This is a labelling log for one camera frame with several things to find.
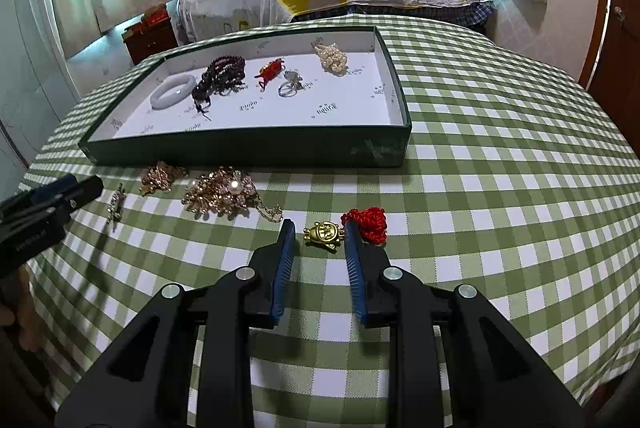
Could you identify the person's left hand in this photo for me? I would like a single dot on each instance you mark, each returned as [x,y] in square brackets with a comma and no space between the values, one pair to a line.
[25,308]

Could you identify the green cardboard box tray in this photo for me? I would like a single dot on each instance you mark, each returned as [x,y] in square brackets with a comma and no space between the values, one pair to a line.
[300,123]

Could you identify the dark wooden nightstand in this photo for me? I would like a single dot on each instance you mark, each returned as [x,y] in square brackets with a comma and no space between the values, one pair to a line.
[147,40]

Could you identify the silver brooch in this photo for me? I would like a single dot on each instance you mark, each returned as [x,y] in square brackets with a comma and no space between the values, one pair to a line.
[115,205]

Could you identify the brown wooden door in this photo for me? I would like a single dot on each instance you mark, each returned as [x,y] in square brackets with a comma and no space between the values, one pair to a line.
[620,58]

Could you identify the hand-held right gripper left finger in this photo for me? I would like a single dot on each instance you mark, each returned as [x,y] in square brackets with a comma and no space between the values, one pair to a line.
[282,268]

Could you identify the red box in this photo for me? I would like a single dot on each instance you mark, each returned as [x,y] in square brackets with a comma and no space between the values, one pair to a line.
[155,18]

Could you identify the white jade bangle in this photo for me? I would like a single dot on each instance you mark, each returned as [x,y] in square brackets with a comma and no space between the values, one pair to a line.
[157,100]

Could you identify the green checkered tablecloth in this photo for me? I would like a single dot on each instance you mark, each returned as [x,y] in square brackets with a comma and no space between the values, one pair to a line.
[500,208]

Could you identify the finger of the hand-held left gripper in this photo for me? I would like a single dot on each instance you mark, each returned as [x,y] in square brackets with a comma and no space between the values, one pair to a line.
[50,189]
[82,193]

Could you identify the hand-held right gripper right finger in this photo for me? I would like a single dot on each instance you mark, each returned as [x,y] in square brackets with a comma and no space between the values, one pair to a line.
[356,278]

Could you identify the frosted glass sliding wardrobe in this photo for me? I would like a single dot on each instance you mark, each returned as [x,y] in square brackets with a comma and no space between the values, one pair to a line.
[30,58]

